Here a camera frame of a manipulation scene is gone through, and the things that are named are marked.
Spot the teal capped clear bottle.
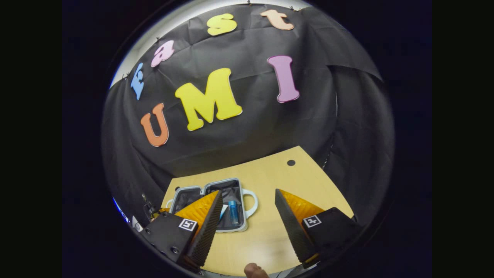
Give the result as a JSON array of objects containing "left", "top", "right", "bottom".
[{"left": 228, "top": 200, "right": 240, "bottom": 227}]

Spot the light blue suitcase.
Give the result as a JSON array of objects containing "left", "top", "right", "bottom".
[{"left": 166, "top": 178, "right": 258, "bottom": 233}]

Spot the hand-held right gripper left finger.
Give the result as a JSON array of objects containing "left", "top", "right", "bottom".
[{"left": 141, "top": 189, "right": 224, "bottom": 273}]

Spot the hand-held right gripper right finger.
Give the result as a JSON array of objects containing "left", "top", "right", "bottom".
[{"left": 274, "top": 188, "right": 363, "bottom": 269}]

